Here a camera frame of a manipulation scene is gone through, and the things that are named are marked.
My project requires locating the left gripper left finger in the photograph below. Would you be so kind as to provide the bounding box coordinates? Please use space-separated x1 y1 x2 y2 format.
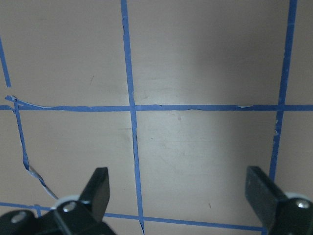
78 167 110 222

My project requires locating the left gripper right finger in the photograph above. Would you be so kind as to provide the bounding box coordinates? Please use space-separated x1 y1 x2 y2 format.
245 166 288 231

